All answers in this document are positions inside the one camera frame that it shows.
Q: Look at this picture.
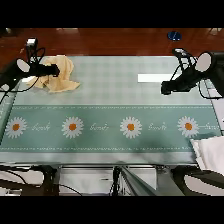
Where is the white garment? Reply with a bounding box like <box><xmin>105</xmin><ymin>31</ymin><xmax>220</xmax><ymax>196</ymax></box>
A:
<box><xmin>189</xmin><ymin>135</ymin><xmax>224</xmax><ymax>177</ymax></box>

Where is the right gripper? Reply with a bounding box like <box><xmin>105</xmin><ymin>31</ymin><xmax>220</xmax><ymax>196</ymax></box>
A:
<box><xmin>160</xmin><ymin>74</ymin><xmax>192</xmax><ymax>96</ymax></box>

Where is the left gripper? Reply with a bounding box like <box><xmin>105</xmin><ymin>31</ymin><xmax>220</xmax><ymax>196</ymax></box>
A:
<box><xmin>37</xmin><ymin>63</ymin><xmax>61</xmax><ymax>78</ymax></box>

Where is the silver frame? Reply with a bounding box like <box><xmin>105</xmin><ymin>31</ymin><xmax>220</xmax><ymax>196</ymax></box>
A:
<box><xmin>0</xmin><ymin>162</ymin><xmax>224</xmax><ymax>197</ymax></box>

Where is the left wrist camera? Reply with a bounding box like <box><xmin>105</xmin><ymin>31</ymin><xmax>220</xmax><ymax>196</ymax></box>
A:
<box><xmin>25</xmin><ymin>37</ymin><xmax>39</xmax><ymax>65</ymax></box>

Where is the blue round object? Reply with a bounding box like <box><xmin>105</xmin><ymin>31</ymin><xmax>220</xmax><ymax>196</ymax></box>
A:
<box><xmin>166</xmin><ymin>30</ymin><xmax>183</xmax><ymax>42</ymax></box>

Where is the pale yellow garment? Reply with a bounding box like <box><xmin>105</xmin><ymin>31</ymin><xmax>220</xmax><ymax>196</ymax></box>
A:
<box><xmin>34</xmin><ymin>54</ymin><xmax>81</xmax><ymax>94</ymax></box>

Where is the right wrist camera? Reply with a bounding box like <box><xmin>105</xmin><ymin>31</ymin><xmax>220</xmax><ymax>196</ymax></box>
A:
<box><xmin>171</xmin><ymin>47</ymin><xmax>196</xmax><ymax>73</ymax></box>

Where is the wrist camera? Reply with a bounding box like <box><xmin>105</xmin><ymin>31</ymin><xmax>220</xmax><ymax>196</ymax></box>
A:
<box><xmin>171</xmin><ymin>47</ymin><xmax>196</xmax><ymax>73</ymax></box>
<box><xmin>25</xmin><ymin>37</ymin><xmax>39</xmax><ymax>65</ymax></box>

